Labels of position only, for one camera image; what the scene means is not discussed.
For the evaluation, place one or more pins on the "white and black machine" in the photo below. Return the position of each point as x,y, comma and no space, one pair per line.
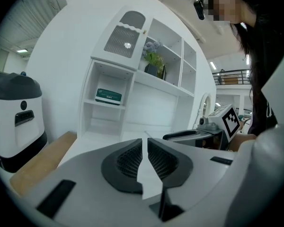
14,126

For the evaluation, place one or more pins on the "wooden board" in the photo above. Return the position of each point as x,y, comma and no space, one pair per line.
42,159

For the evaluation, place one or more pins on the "black head camera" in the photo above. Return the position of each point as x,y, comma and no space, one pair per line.
199,8

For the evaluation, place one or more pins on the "person's right forearm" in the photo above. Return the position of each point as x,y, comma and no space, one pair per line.
242,141

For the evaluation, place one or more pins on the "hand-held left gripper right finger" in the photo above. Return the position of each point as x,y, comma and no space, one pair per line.
194,174

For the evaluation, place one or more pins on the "person's head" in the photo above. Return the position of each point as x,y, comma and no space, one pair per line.
243,11

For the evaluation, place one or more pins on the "black balcony railing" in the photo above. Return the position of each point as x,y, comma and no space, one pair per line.
232,77

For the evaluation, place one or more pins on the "white arched frame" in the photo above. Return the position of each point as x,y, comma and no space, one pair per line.
207,104

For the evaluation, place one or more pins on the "white shelf cabinet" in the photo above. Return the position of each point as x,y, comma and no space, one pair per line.
153,103

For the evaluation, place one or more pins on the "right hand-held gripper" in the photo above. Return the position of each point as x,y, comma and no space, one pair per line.
213,126

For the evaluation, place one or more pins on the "ceiling light panel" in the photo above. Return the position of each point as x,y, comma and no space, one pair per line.
212,65
22,50

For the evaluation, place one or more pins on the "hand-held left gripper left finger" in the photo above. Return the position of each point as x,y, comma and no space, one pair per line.
90,174

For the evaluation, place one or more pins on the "green white pack of tissues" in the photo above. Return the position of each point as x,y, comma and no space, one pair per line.
108,96

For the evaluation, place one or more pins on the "purple flowers in black pot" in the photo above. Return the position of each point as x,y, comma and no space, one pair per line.
153,59

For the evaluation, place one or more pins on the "person's black shirt torso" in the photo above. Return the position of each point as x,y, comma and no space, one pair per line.
273,112

